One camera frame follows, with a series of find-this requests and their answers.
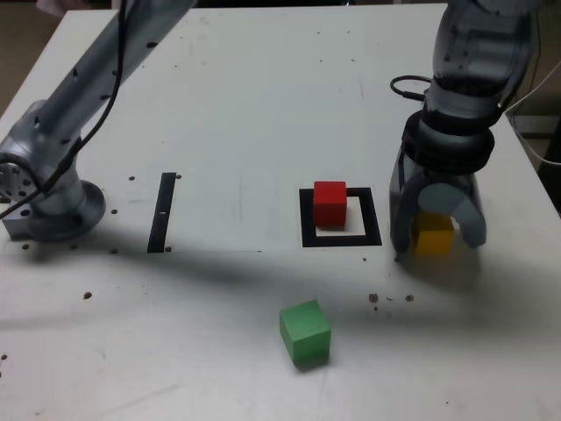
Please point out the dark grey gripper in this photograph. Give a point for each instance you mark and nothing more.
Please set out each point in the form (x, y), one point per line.
(451, 179)

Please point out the yellow cube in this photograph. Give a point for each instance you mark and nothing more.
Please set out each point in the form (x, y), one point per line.
(434, 239)

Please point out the red cube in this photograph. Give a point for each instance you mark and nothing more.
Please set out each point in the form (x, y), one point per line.
(331, 206)

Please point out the green cube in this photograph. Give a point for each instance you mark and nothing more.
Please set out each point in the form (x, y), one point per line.
(307, 337)

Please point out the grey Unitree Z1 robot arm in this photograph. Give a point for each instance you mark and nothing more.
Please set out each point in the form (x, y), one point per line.
(477, 52)

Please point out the black tape square outline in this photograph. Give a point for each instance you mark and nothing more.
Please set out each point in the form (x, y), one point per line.
(374, 219)

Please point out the black tape strip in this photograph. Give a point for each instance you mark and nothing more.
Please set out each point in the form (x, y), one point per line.
(160, 228)

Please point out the pink cloth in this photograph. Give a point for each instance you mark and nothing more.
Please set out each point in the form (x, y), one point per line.
(74, 4)

